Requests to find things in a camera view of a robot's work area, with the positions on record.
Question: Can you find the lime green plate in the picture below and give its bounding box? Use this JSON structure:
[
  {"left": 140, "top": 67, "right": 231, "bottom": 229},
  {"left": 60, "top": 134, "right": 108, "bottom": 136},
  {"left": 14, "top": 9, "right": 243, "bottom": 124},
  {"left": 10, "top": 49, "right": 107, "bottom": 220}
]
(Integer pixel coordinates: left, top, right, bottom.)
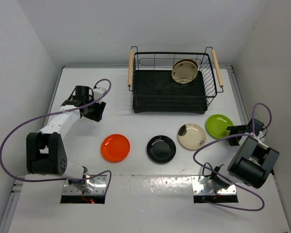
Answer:
[{"left": 206, "top": 114, "right": 233, "bottom": 139}]

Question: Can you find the orange plate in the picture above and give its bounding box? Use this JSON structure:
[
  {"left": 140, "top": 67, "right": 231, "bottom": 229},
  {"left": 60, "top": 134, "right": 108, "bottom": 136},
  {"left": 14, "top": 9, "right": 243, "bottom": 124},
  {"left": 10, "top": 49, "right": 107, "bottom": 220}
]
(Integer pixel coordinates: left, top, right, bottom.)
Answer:
[{"left": 100, "top": 134, "right": 130, "bottom": 163}]

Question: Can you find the cream plate with black patch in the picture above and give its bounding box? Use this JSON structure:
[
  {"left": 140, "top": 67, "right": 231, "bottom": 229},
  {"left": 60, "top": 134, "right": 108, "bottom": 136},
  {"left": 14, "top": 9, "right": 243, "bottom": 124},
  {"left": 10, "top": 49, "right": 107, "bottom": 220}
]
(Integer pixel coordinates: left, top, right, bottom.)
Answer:
[{"left": 178, "top": 123, "right": 207, "bottom": 150}]

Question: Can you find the beige floral plate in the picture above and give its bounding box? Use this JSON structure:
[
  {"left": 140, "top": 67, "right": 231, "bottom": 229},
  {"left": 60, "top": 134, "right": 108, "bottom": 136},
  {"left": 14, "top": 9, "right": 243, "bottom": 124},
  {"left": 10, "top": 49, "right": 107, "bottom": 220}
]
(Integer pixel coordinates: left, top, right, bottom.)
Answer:
[{"left": 172, "top": 59, "right": 198, "bottom": 84}]

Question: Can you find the brown yellow patterned plate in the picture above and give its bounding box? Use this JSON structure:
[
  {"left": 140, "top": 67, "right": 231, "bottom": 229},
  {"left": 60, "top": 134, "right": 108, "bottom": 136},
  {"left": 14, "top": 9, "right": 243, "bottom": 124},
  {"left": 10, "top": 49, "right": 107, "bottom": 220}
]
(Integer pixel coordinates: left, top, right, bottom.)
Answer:
[{"left": 184, "top": 59, "right": 198, "bottom": 68}]

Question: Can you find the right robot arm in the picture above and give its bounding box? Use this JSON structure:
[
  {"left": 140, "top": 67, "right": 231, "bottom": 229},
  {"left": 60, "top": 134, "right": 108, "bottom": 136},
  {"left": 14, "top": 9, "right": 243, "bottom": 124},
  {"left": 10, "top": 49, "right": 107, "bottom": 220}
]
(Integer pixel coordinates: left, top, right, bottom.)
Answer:
[{"left": 206, "top": 115, "right": 279, "bottom": 189}]

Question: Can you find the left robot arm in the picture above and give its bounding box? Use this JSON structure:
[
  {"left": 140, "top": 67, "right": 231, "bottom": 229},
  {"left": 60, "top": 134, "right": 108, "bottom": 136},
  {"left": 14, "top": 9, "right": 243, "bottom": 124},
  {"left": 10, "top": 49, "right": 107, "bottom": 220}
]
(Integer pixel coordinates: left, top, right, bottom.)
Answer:
[{"left": 26, "top": 85, "right": 106, "bottom": 193}]

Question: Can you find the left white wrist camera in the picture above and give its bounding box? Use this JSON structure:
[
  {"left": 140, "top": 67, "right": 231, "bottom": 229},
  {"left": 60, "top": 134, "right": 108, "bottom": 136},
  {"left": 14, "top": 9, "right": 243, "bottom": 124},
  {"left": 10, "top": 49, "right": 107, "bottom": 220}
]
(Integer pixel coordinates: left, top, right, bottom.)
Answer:
[{"left": 93, "top": 87, "right": 107, "bottom": 100}]

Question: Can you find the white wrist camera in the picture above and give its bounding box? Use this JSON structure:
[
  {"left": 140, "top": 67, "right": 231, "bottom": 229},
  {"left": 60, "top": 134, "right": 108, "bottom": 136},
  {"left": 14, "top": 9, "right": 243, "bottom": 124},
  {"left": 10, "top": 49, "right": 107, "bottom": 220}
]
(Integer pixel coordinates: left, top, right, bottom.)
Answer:
[
  {"left": 255, "top": 136, "right": 269, "bottom": 150},
  {"left": 93, "top": 87, "right": 107, "bottom": 100}
]

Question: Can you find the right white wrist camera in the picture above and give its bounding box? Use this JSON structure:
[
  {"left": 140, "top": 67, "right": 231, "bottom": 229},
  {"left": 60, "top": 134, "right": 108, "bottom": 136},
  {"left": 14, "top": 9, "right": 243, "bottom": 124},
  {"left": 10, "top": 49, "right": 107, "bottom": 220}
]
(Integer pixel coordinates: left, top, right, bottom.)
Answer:
[{"left": 255, "top": 136, "right": 269, "bottom": 150}]

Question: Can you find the black wire dish rack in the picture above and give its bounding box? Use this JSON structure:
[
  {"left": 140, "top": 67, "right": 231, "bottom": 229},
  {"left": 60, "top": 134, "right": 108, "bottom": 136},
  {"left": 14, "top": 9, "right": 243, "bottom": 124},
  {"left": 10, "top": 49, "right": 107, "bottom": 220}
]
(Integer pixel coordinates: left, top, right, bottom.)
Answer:
[{"left": 128, "top": 46, "right": 224, "bottom": 114}]

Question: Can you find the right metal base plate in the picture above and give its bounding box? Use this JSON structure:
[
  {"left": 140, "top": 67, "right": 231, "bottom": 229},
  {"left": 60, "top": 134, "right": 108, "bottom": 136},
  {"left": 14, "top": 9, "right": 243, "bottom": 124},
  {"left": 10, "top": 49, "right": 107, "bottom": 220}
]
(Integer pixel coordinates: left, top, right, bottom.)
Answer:
[{"left": 191, "top": 175, "right": 237, "bottom": 196}]

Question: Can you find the metal base plate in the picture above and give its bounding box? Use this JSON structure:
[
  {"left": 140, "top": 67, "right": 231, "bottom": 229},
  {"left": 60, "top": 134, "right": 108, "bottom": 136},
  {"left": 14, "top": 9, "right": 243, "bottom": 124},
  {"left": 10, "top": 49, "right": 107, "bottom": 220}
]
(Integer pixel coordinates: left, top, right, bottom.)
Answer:
[
  {"left": 62, "top": 175, "right": 108, "bottom": 196},
  {"left": 191, "top": 175, "right": 237, "bottom": 196}
]

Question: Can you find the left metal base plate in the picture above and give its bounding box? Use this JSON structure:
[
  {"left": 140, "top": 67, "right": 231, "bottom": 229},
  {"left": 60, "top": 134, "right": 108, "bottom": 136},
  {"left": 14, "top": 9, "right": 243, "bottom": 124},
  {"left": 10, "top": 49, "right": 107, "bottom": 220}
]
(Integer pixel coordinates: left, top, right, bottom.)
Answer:
[{"left": 62, "top": 175, "right": 108, "bottom": 196}]

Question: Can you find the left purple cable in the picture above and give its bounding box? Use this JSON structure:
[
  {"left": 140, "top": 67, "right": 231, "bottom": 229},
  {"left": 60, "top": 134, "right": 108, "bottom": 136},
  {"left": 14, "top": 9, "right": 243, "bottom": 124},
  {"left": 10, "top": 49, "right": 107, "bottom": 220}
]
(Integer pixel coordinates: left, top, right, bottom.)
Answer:
[{"left": 0, "top": 79, "right": 112, "bottom": 195}]

